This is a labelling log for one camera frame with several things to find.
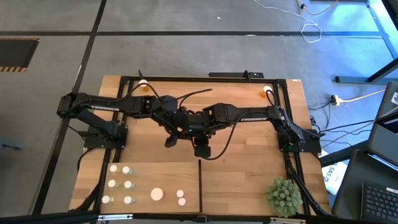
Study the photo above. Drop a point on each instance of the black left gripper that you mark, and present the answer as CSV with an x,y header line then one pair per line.
x,y
174,124

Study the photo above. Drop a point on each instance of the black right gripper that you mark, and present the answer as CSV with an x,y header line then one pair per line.
x,y
199,124

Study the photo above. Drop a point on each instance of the small bottle orange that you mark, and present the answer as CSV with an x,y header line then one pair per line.
x,y
126,170

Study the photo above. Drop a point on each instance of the small white-capped medicine bottle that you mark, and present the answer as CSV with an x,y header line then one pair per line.
x,y
113,168

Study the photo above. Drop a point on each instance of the small green medicine bottle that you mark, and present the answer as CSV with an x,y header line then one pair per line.
x,y
127,184
127,199

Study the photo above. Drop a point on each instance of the small yellow medicine bottle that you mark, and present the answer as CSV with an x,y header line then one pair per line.
x,y
105,199
112,183

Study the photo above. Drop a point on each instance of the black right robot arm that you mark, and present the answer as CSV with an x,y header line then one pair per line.
x,y
255,115

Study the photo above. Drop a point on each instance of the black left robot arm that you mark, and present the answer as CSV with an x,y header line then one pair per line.
x,y
102,107

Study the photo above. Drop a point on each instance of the black shelf divider panel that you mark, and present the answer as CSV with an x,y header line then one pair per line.
x,y
200,186

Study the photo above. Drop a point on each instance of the artificial green plant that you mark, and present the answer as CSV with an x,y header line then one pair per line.
x,y
284,197

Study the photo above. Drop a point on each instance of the black desk leg bar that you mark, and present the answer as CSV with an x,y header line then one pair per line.
x,y
342,154

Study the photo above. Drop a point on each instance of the black stand crossbar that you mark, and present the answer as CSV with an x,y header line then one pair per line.
x,y
46,217

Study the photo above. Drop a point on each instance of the black floor hatch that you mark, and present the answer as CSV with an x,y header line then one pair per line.
x,y
17,53

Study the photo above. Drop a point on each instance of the black laptop with keyboard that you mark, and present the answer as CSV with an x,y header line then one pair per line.
x,y
381,202

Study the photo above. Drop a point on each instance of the black aluminium table frame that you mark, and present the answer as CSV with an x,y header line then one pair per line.
x,y
186,79

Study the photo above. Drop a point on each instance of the black table-level camera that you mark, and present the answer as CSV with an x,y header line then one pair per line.
x,y
201,219

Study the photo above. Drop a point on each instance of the silver metal bracket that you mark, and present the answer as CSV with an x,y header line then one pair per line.
x,y
287,220
115,216

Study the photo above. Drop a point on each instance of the blue-black desk frame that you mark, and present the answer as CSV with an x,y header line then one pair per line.
x,y
351,79

